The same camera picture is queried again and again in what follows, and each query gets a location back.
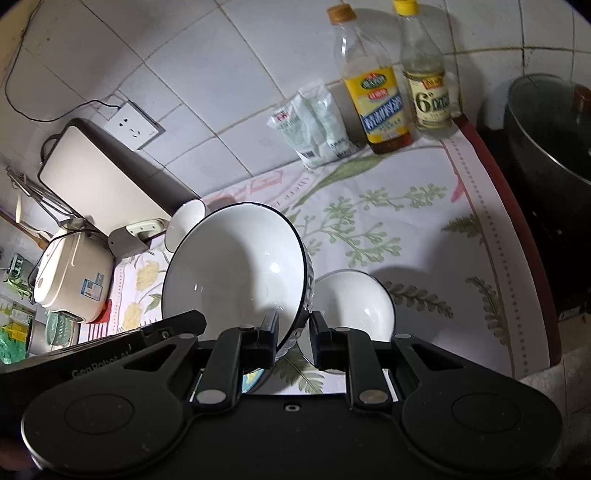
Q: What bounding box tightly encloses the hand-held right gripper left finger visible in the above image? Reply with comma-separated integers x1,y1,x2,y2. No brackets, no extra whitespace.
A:
122,310,281,413

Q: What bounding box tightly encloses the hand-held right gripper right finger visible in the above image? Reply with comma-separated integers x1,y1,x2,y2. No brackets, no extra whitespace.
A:
308,310,465,412

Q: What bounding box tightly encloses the white ribbed bowl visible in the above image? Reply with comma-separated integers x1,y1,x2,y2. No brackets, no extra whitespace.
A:
160,202,316,373
165,199,206,254
297,270,397,371

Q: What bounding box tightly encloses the green ribbed glass dish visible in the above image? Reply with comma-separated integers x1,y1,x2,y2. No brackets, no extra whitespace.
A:
45,309,80,348

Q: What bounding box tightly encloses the cream rice cooker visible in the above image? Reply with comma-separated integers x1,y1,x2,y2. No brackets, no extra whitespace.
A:
34,229,116,324

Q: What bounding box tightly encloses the floral tablecloth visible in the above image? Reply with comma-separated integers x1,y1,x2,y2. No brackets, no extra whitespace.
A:
78,113,563,394

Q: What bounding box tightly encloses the steel ladle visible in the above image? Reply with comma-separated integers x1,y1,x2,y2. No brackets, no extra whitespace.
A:
6,168,94,232

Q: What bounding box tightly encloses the cream cutting board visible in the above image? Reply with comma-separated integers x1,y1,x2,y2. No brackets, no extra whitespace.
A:
38,118,200,232

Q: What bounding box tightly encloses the white seasoning packet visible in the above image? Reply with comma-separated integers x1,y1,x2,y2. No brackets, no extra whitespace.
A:
269,82,359,170

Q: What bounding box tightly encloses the yellow label oil bottle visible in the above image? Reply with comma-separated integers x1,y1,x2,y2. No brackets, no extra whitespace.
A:
327,4,413,156

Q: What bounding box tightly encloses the clear vinegar bottle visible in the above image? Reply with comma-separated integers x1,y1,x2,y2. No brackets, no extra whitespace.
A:
392,0,463,140

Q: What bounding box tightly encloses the black wok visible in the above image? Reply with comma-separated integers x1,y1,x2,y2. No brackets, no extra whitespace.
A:
503,73,591,241

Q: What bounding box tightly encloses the cleaver with cream handle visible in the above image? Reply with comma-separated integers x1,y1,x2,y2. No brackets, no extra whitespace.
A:
108,219,167,256

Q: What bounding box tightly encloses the white wall socket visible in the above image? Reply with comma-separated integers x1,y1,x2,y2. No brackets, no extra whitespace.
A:
103,102,166,150

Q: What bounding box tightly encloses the black power cable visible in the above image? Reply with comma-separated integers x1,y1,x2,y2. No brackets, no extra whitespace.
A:
4,0,122,123

